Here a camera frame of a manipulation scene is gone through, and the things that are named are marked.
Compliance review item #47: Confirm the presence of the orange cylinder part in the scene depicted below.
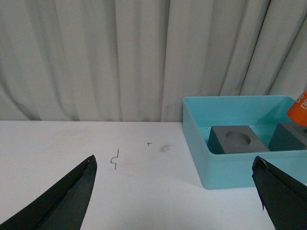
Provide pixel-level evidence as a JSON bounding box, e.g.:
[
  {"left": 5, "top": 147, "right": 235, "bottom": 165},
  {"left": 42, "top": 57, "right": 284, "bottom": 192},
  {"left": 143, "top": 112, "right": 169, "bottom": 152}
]
[{"left": 287, "top": 89, "right": 307, "bottom": 127}]

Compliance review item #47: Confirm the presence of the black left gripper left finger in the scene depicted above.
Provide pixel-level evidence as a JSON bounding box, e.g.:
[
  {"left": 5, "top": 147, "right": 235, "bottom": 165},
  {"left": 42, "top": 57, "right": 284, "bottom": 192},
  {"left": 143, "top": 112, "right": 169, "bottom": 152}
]
[{"left": 0, "top": 155, "right": 97, "bottom": 230}]

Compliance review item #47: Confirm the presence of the gray block with square hole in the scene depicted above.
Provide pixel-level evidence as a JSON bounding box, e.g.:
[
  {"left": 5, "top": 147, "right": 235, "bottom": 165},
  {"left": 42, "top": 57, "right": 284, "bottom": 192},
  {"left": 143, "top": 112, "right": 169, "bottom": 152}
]
[{"left": 269, "top": 122, "right": 307, "bottom": 151}]

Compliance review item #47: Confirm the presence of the gray block with round hole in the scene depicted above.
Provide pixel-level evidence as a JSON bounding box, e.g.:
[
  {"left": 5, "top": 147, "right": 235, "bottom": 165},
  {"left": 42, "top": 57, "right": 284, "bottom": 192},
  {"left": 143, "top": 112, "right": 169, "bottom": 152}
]
[{"left": 207, "top": 126, "right": 269, "bottom": 154}]

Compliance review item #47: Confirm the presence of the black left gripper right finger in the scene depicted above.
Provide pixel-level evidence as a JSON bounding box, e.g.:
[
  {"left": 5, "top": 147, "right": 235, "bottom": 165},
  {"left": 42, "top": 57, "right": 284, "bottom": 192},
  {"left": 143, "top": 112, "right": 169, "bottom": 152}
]
[{"left": 252, "top": 156, "right": 307, "bottom": 230}]

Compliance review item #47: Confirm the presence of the white curtain backdrop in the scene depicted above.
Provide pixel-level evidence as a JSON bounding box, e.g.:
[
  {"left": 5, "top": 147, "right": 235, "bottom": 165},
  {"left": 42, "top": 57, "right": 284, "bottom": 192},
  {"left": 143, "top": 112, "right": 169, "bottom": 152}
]
[{"left": 0, "top": 0, "right": 307, "bottom": 122}]

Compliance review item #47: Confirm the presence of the light blue plastic box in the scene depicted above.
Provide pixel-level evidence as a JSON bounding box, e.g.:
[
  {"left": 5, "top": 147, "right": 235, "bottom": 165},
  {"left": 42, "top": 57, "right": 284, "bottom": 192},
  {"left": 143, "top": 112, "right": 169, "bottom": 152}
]
[{"left": 183, "top": 95, "right": 307, "bottom": 189}]

